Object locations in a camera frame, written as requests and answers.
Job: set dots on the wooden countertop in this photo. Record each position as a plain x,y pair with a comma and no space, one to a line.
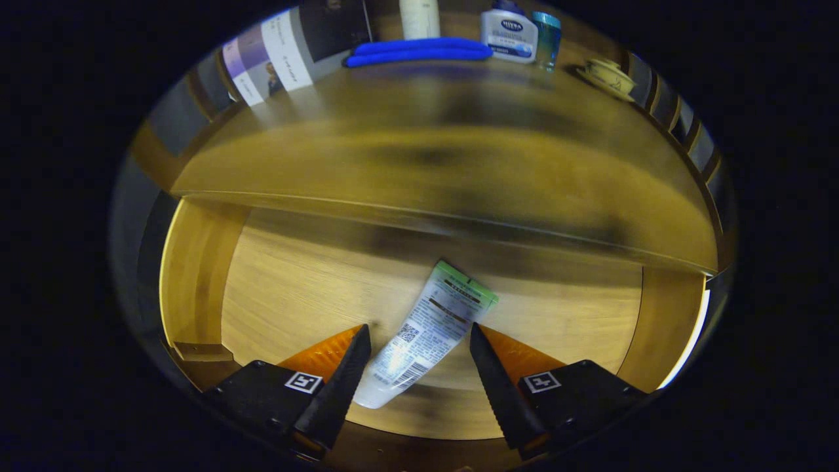
426,131

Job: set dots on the white tube with green end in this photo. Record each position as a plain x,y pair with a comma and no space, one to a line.
426,334

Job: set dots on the blue folded cloth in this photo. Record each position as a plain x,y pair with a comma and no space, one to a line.
419,49

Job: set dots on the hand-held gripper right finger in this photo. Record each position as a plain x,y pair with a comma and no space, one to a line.
501,393

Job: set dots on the brown wooden drawer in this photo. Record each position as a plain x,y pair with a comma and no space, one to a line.
295,295

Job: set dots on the white pump bottle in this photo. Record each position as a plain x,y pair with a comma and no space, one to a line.
419,19

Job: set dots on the yellow lidded teacup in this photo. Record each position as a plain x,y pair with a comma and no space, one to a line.
609,77

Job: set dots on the thick white book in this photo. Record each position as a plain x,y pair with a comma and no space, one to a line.
288,52

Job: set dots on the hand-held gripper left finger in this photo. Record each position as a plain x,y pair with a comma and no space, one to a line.
341,387

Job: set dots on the slim teal bottle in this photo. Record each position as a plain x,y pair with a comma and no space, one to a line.
546,39

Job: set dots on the white bottle with blue cap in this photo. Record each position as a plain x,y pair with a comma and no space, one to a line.
508,36

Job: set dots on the purple book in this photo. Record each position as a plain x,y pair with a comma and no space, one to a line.
252,72

